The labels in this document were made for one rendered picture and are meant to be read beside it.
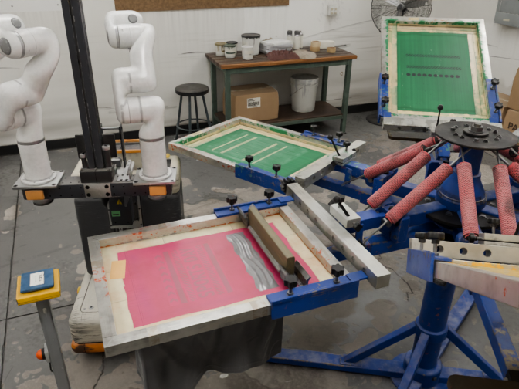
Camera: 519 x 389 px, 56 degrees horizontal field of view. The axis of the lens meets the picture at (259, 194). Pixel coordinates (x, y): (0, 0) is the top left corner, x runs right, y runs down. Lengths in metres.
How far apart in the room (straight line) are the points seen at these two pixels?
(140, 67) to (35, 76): 0.35
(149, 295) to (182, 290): 0.11
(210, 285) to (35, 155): 0.81
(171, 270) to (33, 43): 0.85
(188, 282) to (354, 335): 1.45
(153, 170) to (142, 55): 0.42
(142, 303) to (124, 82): 0.77
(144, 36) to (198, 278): 0.88
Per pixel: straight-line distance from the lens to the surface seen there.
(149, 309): 1.57
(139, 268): 1.75
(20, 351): 3.01
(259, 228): 1.77
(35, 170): 2.00
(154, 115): 1.82
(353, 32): 6.14
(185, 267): 1.72
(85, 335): 2.71
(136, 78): 1.84
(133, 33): 1.94
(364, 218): 1.86
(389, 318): 3.05
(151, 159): 1.89
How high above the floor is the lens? 1.96
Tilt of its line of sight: 28 degrees down
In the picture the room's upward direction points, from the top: 1 degrees clockwise
